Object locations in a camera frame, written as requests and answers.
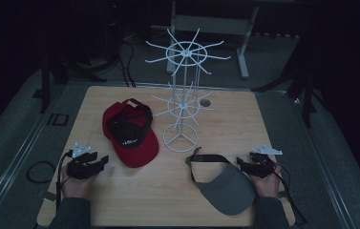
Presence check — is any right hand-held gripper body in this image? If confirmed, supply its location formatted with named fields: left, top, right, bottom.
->
left=250, top=144, right=284, bottom=178

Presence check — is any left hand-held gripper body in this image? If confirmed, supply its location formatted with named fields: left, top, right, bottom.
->
left=66, top=142, right=93, bottom=179

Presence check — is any grey sun visor black strap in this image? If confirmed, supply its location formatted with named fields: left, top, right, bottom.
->
left=185, top=146, right=258, bottom=217

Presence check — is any red and black baseball cap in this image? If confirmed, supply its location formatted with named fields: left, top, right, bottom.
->
left=101, top=97, right=160, bottom=169

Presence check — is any white wire hat rack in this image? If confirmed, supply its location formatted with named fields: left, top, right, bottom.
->
left=144, top=28, right=232, bottom=154

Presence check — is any person's left hand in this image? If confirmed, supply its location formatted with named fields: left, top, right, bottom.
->
left=60, top=171, right=97, bottom=200

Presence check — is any person's right hand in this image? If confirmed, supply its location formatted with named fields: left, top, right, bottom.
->
left=249, top=165, right=284, bottom=198

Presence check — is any grey tape piece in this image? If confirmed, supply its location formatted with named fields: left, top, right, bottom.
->
left=35, top=190, right=58, bottom=202

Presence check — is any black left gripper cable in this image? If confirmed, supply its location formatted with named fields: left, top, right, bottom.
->
left=54, top=150, right=74, bottom=212

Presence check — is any black cable loop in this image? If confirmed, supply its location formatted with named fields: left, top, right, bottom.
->
left=26, top=160, right=56, bottom=184

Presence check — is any grey metal desk frame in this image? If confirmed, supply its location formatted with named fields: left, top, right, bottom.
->
left=166, top=0, right=260, bottom=80

